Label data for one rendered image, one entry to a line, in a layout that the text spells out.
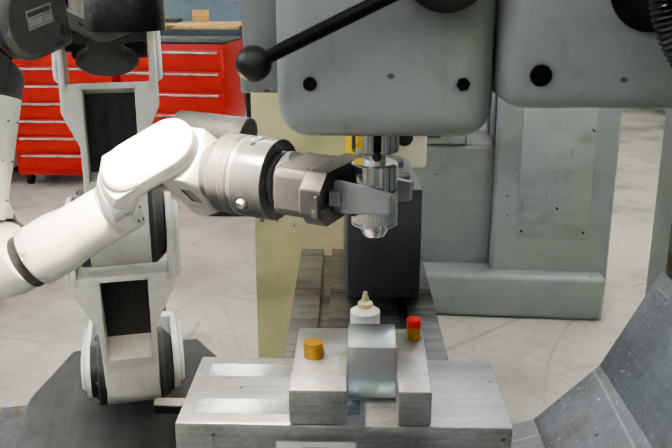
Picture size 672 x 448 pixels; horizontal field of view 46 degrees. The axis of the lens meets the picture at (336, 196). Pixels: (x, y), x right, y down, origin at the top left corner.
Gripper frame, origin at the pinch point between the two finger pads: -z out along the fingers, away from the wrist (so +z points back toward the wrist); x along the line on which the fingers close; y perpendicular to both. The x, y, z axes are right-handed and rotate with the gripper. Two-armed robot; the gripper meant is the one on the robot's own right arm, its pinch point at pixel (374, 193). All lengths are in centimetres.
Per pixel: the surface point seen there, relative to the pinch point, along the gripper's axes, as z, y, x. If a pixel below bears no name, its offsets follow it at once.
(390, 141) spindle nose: -2.0, -5.8, -1.2
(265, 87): 8.9, -10.9, -6.3
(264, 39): 9.0, -15.4, -6.3
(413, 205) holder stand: 11.4, 14.5, 43.6
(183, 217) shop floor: 254, 128, 308
